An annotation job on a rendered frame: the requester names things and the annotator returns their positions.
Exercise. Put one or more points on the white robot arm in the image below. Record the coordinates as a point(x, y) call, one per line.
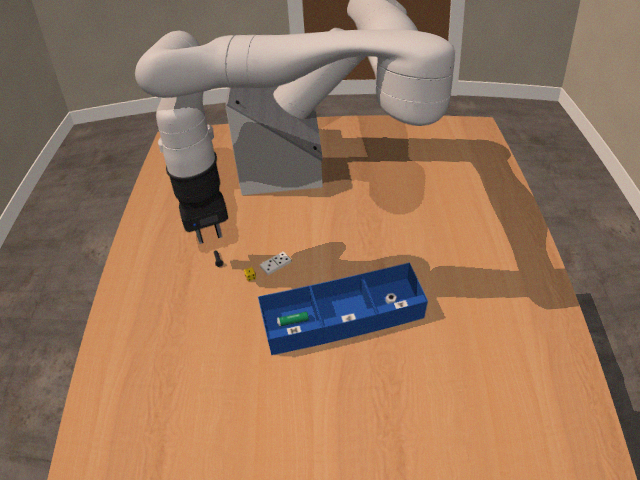
point(415, 69)

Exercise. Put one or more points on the blue three-compartment bin rack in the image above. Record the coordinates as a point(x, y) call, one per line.
point(344, 308)

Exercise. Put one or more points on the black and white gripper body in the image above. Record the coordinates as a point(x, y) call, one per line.
point(194, 177)

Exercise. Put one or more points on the white domino tile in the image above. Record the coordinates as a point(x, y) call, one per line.
point(275, 263)

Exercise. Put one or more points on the yellow die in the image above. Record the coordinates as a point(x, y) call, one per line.
point(250, 274)

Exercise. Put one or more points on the green battery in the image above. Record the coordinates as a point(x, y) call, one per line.
point(291, 319)

